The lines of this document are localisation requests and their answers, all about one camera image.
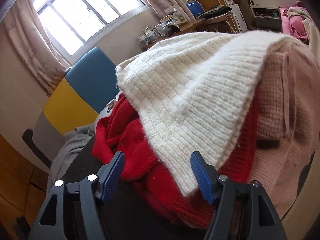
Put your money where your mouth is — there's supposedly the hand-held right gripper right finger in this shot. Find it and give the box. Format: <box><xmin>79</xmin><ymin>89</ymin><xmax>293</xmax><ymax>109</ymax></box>
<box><xmin>190</xmin><ymin>151</ymin><xmax>288</xmax><ymax>240</ymax></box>

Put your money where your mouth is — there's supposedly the blue chair with white frame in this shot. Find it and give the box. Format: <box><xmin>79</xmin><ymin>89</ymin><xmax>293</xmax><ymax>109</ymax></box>
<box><xmin>186</xmin><ymin>0</ymin><xmax>204</xmax><ymax>18</ymax></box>

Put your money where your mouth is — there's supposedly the grey garment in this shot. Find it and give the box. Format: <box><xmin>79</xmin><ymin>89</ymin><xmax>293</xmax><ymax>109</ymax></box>
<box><xmin>47</xmin><ymin>127</ymin><xmax>97</xmax><ymax>188</ymax></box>

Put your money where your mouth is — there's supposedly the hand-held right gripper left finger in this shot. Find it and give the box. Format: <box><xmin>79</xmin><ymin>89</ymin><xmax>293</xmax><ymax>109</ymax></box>
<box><xmin>31</xmin><ymin>151</ymin><xmax>125</xmax><ymax>240</ymax></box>

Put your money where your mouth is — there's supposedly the wooden desk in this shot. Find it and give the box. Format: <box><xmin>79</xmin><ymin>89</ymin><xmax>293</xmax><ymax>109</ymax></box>
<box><xmin>142</xmin><ymin>17</ymin><xmax>208</xmax><ymax>50</ymax></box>

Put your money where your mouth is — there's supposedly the blue yellow grey armchair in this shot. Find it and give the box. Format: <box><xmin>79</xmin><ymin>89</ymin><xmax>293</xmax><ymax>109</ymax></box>
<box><xmin>22</xmin><ymin>46</ymin><xmax>120</xmax><ymax>168</ymax></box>

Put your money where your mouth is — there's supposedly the white knit sweater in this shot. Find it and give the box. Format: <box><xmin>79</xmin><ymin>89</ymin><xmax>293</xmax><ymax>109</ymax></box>
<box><xmin>115</xmin><ymin>31</ymin><xmax>295</xmax><ymax>197</ymax></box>

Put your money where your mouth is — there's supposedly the red sweater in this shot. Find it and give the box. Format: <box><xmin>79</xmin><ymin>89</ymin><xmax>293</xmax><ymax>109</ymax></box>
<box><xmin>91</xmin><ymin>94</ymin><xmax>259</xmax><ymax>230</ymax></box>

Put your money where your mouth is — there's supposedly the window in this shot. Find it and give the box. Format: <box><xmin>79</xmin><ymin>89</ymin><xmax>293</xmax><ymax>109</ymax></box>
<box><xmin>31</xmin><ymin>0</ymin><xmax>147</xmax><ymax>55</ymax></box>

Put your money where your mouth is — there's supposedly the round wooden table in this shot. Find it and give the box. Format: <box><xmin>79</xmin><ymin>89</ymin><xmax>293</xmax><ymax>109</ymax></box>
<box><xmin>200</xmin><ymin>12</ymin><xmax>234</xmax><ymax>34</ymax></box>

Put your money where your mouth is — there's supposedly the cream blanket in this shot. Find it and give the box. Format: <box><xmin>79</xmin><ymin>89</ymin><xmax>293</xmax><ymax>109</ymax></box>
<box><xmin>287</xmin><ymin>6</ymin><xmax>320</xmax><ymax>53</ymax></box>

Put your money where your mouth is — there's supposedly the white cabinet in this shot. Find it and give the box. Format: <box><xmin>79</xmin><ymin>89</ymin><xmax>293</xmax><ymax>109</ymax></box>
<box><xmin>224</xmin><ymin>0</ymin><xmax>248</xmax><ymax>33</ymax></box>

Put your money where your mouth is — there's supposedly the pink blanket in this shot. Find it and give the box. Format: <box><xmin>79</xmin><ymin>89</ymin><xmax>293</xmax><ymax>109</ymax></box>
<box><xmin>279</xmin><ymin>1</ymin><xmax>310</xmax><ymax>42</ymax></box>

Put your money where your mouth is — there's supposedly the white shelf unit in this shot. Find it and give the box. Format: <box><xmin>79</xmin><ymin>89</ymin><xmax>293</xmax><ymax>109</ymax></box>
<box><xmin>246</xmin><ymin>0</ymin><xmax>279</xmax><ymax>18</ymax></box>

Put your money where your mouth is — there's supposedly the pink knit sweater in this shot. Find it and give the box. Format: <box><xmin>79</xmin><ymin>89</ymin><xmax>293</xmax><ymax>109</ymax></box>
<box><xmin>220</xmin><ymin>39</ymin><xmax>320</xmax><ymax>233</ymax></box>

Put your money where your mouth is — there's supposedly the white printed cushion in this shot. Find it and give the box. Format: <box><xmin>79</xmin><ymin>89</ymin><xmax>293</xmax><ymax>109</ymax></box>
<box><xmin>96</xmin><ymin>92</ymin><xmax>123</xmax><ymax>123</ymax></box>

